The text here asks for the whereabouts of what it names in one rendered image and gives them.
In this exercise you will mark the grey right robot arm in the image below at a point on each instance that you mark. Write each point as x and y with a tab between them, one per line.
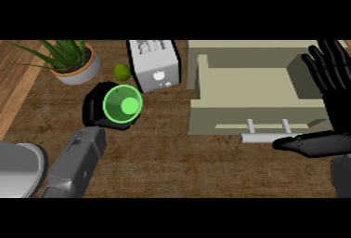
341	176

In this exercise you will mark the silver toaster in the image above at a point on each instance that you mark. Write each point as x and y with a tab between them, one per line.
154	65

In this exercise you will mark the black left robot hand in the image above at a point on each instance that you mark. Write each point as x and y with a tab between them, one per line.
93	105

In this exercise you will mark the beige open drawer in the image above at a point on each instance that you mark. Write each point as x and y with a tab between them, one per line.
256	96

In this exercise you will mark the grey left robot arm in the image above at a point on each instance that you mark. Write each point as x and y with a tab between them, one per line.
76	164

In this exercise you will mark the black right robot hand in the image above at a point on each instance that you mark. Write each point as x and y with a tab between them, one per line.
331	93

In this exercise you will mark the green lime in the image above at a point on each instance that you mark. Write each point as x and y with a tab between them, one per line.
121	72

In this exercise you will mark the potted green plant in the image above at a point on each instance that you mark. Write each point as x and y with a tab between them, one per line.
71	62

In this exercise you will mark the grey round appliance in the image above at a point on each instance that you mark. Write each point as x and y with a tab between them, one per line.
21	169

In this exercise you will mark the beige cabinet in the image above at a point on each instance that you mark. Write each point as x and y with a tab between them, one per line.
256	48

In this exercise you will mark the green cup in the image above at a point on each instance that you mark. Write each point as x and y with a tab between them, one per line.
123	104

